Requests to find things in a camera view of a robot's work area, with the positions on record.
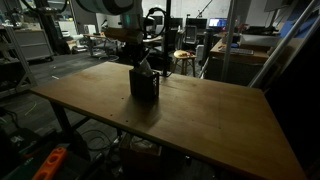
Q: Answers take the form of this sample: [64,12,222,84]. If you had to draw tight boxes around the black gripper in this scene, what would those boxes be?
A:
[126,43,149,67]

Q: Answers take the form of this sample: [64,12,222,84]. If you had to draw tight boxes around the black mesh box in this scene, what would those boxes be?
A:
[128,68,160,101]

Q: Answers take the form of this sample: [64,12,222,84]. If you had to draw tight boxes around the cardboard box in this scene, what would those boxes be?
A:
[119,133,164,176]

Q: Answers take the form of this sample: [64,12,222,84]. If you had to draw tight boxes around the white rectangular box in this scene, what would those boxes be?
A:
[239,33,282,48]

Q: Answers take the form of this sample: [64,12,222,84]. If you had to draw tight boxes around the black vertical pole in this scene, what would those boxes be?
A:
[161,0,173,78]

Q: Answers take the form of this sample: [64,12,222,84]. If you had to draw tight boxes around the round wooden stool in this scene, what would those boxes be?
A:
[172,49,198,78]

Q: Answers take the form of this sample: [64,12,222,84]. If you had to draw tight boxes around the grey mesh office chair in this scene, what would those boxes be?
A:
[184,25,198,45]

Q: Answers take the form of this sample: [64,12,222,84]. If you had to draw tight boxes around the black unlit monitor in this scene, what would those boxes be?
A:
[184,17,209,32]

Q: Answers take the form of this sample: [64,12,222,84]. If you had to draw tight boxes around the lit computer monitor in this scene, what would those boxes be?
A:
[208,17,229,29]

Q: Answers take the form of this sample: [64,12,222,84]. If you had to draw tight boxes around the silver aluminium bar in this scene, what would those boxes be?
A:
[219,0,240,83]
[248,0,320,90]

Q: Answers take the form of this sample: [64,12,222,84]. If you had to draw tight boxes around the grey drawer cabinet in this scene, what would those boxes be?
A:
[13,29,55,63]

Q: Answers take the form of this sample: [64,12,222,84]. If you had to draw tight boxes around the wooden workbench with drawers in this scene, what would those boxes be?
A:
[209,37,272,86]

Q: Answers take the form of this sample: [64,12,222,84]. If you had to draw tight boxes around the computer keyboard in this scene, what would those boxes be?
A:
[229,47,255,56]

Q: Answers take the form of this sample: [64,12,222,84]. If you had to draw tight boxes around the large orange plastic tool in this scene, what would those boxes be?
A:
[31,146,69,180]

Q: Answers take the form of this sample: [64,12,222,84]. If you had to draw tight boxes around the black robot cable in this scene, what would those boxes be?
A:
[143,6,168,39]

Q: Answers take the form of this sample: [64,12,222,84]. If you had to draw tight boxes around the black metal table frame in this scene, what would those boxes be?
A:
[49,99,93,144]

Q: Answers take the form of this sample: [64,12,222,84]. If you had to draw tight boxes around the metal shelf frame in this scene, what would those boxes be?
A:
[0,25,38,99]

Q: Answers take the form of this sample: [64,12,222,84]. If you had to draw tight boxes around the blue wall panel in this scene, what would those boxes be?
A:
[279,4,320,39]

